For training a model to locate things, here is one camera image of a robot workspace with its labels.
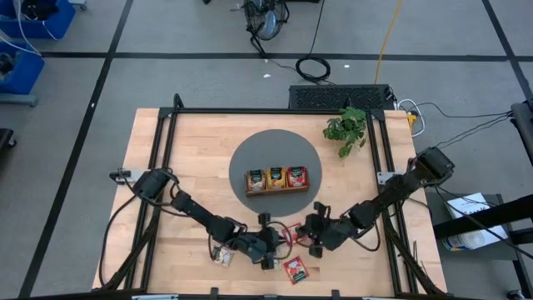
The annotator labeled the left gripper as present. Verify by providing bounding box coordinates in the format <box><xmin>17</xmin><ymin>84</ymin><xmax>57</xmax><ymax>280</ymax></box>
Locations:
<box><xmin>237</xmin><ymin>227</ymin><xmax>281</xmax><ymax>271</ymax></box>

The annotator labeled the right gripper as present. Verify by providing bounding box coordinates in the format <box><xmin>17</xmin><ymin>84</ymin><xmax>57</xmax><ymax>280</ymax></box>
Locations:
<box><xmin>296</xmin><ymin>216</ymin><xmax>359</xmax><ymax>259</ymax></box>

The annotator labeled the red tea packet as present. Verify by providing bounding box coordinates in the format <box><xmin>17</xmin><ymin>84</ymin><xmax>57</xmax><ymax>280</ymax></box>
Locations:
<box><xmin>286</xmin><ymin>166</ymin><xmax>308</xmax><ymax>188</ymax></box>
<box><xmin>281</xmin><ymin>222</ymin><xmax>303</xmax><ymax>247</ymax></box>
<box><xmin>282</xmin><ymin>255</ymin><xmax>311</xmax><ymax>286</ymax></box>

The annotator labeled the wooden tea box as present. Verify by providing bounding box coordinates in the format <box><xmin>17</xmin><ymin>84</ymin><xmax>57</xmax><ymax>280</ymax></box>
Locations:
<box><xmin>244</xmin><ymin>166</ymin><xmax>311</xmax><ymax>198</ymax></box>

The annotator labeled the orange tea packet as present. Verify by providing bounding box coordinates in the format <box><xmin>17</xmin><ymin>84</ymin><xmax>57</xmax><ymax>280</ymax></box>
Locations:
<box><xmin>266</xmin><ymin>167</ymin><xmax>286</xmax><ymax>190</ymax></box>

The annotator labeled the grey round mat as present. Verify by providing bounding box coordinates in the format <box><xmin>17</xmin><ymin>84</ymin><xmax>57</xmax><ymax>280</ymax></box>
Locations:
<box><xmin>228</xmin><ymin>128</ymin><xmax>323</xmax><ymax>218</ymax></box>

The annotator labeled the potted green plant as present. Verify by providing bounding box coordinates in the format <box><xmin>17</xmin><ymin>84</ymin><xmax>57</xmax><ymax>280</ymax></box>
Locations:
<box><xmin>322</xmin><ymin>106</ymin><xmax>368</xmax><ymax>159</ymax></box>

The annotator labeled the white paper sheet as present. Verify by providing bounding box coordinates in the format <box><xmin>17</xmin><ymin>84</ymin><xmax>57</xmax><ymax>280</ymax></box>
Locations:
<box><xmin>441</xmin><ymin>191</ymin><xmax>511</xmax><ymax>252</ymax></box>

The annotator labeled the black metal beam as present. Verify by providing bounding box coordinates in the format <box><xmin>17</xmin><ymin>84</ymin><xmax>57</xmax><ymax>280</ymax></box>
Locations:
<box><xmin>431</xmin><ymin>194</ymin><xmax>533</xmax><ymax>240</ymax></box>

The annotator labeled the black floor fan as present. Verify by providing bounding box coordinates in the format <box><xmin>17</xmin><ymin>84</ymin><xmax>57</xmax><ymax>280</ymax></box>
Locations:
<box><xmin>241</xmin><ymin>0</ymin><xmax>291</xmax><ymax>58</ymax></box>

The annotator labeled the black caster base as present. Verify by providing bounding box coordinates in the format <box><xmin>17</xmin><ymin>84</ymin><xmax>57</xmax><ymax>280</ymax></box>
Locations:
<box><xmin>0</xmin><ymin>127</ymin><xmax>17</xmax><ymax>152</ymax></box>

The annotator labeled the blue plastic bin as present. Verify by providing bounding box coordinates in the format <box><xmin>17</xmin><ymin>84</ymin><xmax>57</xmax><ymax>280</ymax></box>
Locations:
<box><xmin>0</xmin><ymin>40</ymin><xmax>46</xmax><ymax>96</ymax></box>
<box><xmin>0</xmin><ymin>0</ymin><xmax>77</xmax><ymax>41</ymax></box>

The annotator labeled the black aluminium table frame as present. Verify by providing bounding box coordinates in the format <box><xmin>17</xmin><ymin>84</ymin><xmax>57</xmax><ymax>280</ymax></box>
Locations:
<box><xmin>92</xmin><ymin>93</ymin><xmax>449</xmax><ymax>300</ymax></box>

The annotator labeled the white cable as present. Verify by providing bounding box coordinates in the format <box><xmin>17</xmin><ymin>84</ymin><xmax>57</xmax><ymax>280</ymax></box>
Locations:
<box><xmin>396</xmin><ymin>98</ymin><xmax>426</xmax><ymax>138</ymax></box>

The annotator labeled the black coiled cable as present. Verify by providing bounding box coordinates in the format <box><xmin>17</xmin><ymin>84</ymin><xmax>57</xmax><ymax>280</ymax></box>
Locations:
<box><xmin>294</xmin><ymin>0</ymin><xmax>333</xmax><ymax>84</ymax></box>

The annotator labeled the yellow cable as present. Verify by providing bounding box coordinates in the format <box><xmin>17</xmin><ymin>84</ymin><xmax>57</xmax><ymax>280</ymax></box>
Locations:
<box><xmin>373</xmin><ymin>0</ymin><xmax>405</xmax><ymax>86</ymax></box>

